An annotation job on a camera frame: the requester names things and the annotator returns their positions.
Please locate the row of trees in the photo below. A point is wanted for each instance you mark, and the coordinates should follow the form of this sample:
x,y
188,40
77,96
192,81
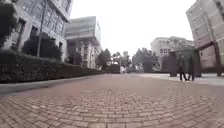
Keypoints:
x,y
140,61

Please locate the pale building with overhang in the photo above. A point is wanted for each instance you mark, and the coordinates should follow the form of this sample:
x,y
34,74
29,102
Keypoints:
x,y
85,36

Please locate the red brick path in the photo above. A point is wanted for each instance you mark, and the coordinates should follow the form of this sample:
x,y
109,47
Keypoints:
x,y
113,103

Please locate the pale low building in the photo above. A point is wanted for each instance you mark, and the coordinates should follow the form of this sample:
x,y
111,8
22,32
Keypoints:
x,y
166,45

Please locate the dark bushy tree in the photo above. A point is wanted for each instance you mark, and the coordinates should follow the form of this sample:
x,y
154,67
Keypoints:
x,y
6,23
48,48

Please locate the person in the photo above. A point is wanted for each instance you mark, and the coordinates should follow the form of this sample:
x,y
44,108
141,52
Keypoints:
x,y
181,68
191,70

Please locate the dark green hedge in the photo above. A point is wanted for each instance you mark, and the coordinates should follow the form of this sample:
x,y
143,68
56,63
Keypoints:
x,y
36,68

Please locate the grey building with awning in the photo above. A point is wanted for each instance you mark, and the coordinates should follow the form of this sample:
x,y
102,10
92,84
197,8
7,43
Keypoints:
x,y
50,20

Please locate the pole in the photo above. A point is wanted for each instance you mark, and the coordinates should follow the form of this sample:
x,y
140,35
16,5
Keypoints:
x,y
41,30

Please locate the grey kerb strip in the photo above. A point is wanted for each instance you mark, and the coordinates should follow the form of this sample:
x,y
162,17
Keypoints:
x,y
30,86

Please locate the grey paved plaza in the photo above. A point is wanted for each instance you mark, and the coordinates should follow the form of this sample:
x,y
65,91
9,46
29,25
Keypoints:
x,y
206,80

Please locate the tall beige building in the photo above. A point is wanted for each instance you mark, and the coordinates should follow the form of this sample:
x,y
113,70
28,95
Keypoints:
x,y
208,30

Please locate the dark frame structure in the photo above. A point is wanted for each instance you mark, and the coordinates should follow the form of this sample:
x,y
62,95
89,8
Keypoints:
x,y
196,61

